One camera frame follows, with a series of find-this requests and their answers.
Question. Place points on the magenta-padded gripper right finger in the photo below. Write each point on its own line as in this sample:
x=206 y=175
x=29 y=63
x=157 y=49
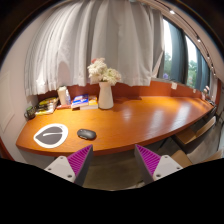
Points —
x=168 y=166

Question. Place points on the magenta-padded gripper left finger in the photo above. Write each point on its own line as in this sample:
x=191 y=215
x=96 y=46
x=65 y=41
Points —
x=58 y=166

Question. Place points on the dark grey computer mouse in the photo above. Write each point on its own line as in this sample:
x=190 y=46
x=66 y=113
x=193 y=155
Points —
x=86 y=134

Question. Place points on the white grey round mouse pad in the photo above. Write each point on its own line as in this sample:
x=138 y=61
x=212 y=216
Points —
x=50 y=136

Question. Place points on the wooden chair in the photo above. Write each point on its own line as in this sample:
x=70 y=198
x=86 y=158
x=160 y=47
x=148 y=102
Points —
x=181 y=158
x=188 y=136

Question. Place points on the white yellow book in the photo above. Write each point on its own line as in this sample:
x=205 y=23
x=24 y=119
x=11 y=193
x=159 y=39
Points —
x=44 y=112

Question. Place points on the flat red book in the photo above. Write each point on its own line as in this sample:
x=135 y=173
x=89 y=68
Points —
x=63 y=106

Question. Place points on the dark green mug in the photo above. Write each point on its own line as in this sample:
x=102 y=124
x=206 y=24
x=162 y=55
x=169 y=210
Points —
x=30 y=112

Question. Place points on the yellow black book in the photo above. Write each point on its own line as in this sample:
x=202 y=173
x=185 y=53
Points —
x=49 y=101

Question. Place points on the clear sanitizer bottle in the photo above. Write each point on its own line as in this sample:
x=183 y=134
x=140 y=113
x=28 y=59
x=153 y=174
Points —
x=68 y=98

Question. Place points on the beige lidded cup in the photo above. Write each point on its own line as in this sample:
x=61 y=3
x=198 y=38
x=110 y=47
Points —
x=62 y=96

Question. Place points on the orange book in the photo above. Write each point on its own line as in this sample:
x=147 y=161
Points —
x=93 y=100

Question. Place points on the white ceramic vase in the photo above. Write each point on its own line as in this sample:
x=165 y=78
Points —
x=106 y=98

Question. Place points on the dark grey curtain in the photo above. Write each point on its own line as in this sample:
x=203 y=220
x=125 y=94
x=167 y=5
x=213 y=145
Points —
x=176 y=53
x=202 y=71

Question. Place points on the white flower bouquet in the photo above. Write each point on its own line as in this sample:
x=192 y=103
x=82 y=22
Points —
x=100 y=70

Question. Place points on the white curtain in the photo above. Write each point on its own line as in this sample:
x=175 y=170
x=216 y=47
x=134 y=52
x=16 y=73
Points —
x=100 y=40

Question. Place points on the ceiling spot lights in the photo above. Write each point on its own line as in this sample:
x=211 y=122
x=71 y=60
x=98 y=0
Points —
x=172 y=12

